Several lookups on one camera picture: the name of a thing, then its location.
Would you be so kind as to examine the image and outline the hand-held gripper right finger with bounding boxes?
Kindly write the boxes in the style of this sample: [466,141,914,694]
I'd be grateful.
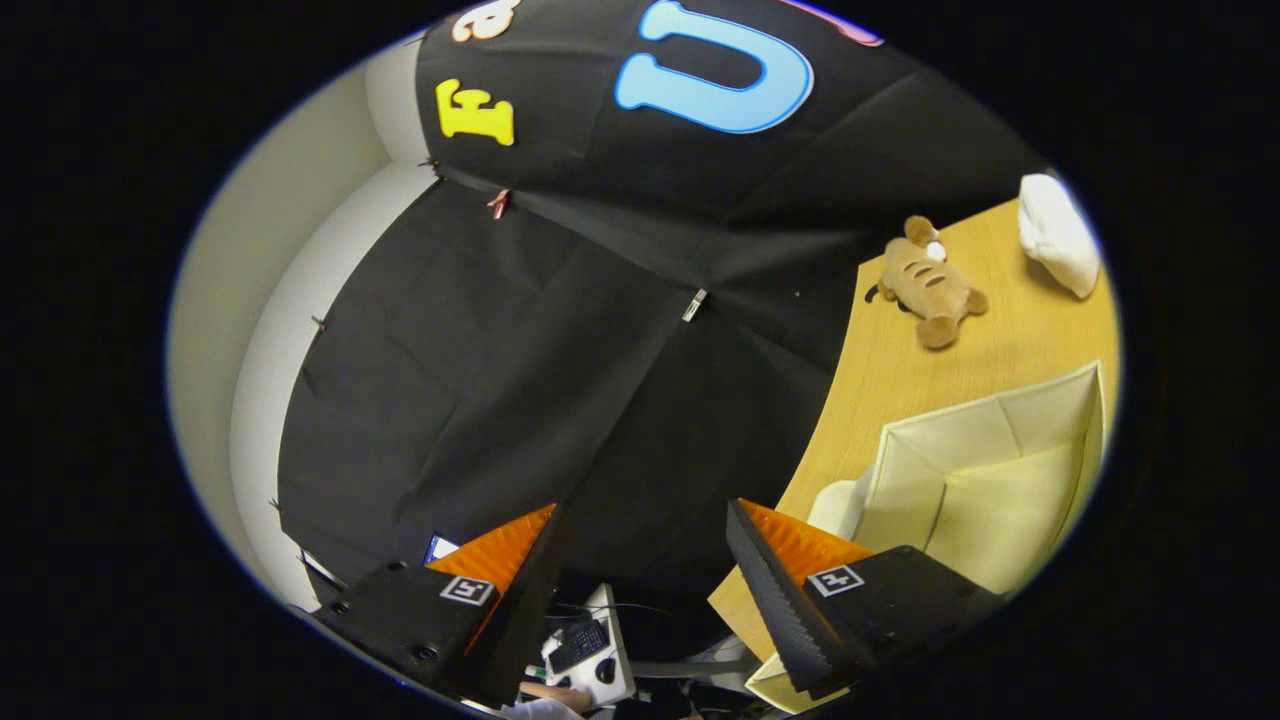
[725,498,1006,701]

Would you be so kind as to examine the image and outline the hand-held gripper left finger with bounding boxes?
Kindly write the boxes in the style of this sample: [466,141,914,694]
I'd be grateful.
[310,502,563,709]

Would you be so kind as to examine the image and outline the grey fabric storage box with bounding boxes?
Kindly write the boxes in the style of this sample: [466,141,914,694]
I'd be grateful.
[745,362,1107,714]

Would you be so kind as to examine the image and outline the black keyboard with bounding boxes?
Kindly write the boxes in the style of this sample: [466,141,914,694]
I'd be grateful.
[548,618,611,673]

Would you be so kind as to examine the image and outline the white desk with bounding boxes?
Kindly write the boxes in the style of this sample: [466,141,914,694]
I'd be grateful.
[540,583,637,709]

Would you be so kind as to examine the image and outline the black backdrop cloth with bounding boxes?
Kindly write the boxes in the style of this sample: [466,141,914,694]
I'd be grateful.
[275,0,1051,661]

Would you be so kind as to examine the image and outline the brown plush toy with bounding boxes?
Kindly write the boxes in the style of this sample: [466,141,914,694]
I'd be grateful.
[865,215,991,351]

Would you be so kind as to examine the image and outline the white plush toy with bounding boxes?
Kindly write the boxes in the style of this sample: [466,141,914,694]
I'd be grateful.
[1018,173,1103,299]

